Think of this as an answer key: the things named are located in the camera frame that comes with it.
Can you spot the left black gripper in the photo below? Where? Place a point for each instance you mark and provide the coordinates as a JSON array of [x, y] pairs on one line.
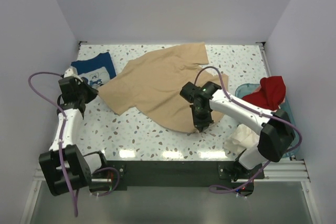
[[93, 92]]

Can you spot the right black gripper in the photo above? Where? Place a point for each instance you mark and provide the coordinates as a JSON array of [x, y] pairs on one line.
[[201, 125]]

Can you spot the beige t-shirt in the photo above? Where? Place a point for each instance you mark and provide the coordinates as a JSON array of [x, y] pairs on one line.
[[152, 83]]

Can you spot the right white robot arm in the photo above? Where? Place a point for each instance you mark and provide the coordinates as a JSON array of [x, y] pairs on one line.
[[273, 128]]

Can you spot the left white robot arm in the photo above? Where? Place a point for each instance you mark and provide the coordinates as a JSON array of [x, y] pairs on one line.
[[64, 164]]

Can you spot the folded blue t-shirt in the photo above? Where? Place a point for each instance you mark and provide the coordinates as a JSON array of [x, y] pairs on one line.
[[96, 71]]

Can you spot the white t-shirt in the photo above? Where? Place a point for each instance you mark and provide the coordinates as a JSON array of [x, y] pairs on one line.
[[242, 138]]

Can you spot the red t-shirt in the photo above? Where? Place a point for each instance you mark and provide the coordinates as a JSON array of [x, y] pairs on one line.
[[270, 94]]

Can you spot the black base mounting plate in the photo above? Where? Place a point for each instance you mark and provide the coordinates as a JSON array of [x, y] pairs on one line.
[[219, 176]]

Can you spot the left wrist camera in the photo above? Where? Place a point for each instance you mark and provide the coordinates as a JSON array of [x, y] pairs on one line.
[[71, 72]]

